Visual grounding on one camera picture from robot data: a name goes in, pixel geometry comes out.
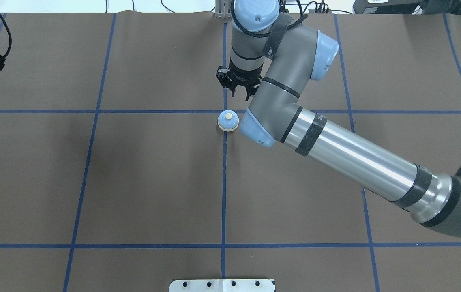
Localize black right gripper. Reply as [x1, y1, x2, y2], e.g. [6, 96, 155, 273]
[216, 65, 262, 102]

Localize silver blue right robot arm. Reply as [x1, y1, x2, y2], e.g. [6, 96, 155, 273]
[216, 0, 461, 237]

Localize black box top right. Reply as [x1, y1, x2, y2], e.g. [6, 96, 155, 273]
[352, 0, 421, 15]

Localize aluminium frame post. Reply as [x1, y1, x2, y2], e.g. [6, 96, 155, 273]
[214, 0, 235, 20]

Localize white camera stand pillar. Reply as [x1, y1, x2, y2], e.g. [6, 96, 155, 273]
[169, 279, 277, 292]

